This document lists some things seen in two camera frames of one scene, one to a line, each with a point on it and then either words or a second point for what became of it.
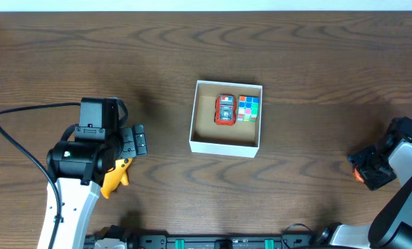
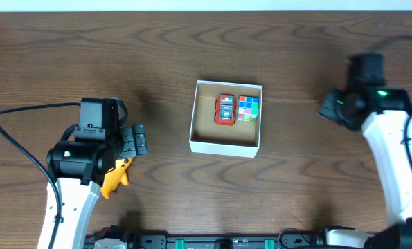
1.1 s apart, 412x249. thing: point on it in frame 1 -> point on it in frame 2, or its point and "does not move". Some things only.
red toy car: x=225 y=112 does not move
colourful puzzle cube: x=248 y=109 does not move
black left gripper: x=129 y=142 does not move
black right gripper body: x=368 y=167 -> x=330 y=107
